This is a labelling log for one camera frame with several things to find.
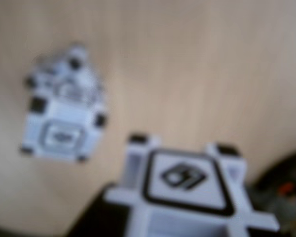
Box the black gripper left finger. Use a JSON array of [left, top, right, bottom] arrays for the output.
[[71, 182, 132, 237]]

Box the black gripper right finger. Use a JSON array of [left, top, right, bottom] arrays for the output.
[[248, 147, 296, 237]]

